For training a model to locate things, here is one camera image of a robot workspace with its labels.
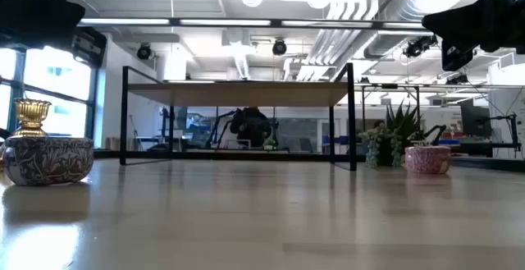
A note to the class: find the dark floral candle holder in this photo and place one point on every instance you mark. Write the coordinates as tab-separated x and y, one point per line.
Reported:
47	161

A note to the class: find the black ceiling camera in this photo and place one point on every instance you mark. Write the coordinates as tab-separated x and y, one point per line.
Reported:
418	47
279	47
144	51

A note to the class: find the silver ventilation duct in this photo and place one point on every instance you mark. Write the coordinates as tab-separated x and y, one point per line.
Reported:
410	7

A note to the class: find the amber glass candlestick holder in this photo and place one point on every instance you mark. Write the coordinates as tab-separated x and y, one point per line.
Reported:
30	114

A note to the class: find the black overhead light bar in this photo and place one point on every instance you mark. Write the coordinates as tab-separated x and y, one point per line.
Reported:
229	23

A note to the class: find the dark monitor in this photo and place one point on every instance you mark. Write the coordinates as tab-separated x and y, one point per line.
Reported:
476	118

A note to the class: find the black table frame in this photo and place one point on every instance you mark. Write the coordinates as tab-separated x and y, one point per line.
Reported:
229	155

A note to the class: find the person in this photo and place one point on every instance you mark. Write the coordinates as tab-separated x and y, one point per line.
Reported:
250	128

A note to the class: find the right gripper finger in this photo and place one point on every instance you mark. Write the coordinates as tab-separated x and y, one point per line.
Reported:
456	58

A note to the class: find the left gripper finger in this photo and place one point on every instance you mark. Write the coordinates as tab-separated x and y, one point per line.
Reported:
90	48

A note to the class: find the wooden shelf with black frame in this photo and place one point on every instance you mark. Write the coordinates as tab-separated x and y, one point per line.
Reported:
246	94

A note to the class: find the pink floral candle holder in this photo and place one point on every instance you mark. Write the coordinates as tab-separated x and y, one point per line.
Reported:
428	160

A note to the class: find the potted succulent plant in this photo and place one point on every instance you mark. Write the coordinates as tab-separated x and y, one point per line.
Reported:
400	126

